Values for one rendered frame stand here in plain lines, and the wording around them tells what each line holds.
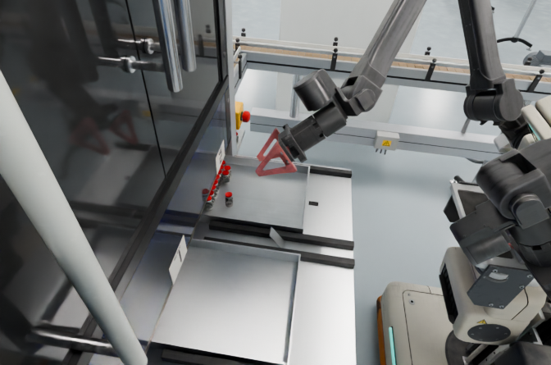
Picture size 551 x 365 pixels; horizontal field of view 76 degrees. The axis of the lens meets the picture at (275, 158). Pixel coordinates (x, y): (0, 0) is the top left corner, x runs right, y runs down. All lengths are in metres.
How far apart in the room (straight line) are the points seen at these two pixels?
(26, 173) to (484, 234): 0.55
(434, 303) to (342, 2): 1.69
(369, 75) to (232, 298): 0.59
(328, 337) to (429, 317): 0.87
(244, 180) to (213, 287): 0.37
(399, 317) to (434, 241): 0.78
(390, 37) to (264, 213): 0.58
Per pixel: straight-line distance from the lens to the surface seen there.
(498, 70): 0.99
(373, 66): 0.76
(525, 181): 0.54
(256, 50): 1.85
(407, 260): 2.17
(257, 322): 0.87
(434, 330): 1.68
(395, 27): 0.81
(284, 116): 2.02
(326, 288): 0.93
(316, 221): 1.04
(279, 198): 1.08
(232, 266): 0.94
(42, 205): 0.28
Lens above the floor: 1.68
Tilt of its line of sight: 41 degrees down
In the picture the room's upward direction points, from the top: 3 degrees clockwise
